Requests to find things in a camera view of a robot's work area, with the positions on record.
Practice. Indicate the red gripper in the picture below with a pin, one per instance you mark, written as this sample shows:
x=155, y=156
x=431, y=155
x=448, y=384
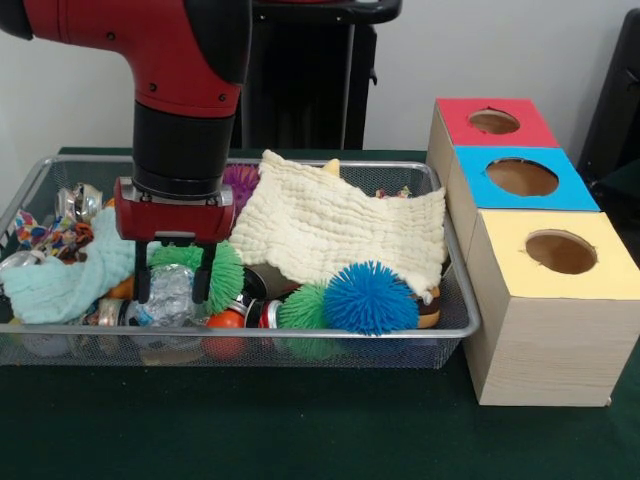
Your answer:
x=175, y=222

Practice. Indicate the mint waffle cloth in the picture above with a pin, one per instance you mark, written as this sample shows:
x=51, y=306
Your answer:
x=60, y=290

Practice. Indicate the large green spiky ball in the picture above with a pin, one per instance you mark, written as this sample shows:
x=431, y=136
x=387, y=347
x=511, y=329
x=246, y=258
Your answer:
x=225, y=280

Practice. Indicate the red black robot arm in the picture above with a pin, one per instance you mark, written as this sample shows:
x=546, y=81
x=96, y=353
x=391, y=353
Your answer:
x=180, y=75

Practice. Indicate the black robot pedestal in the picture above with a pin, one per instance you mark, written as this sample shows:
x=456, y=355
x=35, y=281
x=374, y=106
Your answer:
x=320, y=75

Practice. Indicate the dark green table cloth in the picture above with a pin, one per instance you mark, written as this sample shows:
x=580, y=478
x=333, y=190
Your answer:
x=250, y=425

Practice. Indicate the crushed clear plastic bottle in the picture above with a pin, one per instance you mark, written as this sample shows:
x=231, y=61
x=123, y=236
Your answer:
x=170, y=295

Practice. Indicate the clear mesh bin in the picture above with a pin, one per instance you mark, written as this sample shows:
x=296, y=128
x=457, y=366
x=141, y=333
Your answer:
x=300, y=331

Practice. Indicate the cream waffle cloth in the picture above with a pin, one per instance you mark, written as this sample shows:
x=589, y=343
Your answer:
x=325, y=220

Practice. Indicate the purple spiky ball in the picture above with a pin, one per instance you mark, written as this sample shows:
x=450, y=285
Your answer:
x=241, y=177

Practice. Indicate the small green spiky ball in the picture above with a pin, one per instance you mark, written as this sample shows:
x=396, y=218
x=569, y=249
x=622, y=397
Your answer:
x=300, y=310

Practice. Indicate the crushed silver can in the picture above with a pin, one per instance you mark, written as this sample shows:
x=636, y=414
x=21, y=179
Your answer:
x=82, y=200

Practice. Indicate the orange ball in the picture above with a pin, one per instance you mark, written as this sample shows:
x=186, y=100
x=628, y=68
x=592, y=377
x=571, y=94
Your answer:
x=225, y=321

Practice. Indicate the black chair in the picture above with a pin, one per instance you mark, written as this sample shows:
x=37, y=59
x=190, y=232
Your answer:
x=620, y=100

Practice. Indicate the blue spiky ball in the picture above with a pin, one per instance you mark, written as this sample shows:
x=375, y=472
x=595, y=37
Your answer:
x=370, y=300

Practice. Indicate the wooden box with three holes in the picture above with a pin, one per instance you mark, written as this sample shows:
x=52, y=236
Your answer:
x=550, y=350

